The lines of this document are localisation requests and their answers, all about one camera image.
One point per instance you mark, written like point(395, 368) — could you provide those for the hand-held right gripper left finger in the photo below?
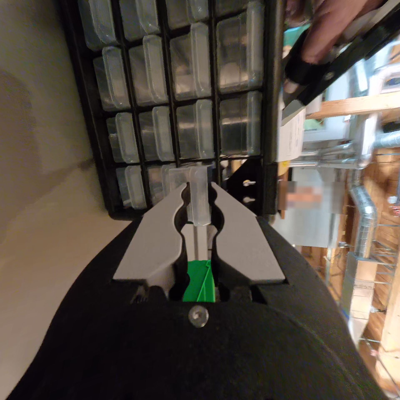
point(150, 250)

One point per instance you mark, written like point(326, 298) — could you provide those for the black drawer cabinet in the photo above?
point(273, 93)

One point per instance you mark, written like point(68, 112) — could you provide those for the grid of clear drawers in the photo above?
point(193, 125)

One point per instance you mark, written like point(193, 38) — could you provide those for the person's left hand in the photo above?
point(328, 28)

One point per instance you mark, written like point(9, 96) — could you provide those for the green plastic bin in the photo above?
point(197, 281)

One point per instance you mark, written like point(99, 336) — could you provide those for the metal ventilation duct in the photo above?
point(364, 225)

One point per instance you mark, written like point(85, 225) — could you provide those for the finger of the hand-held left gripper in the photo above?
point(292, 109)

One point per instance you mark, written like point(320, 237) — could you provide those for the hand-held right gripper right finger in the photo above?
point(250, 250)

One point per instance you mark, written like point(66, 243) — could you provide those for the clear plastic drawer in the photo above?
point(200, 203)

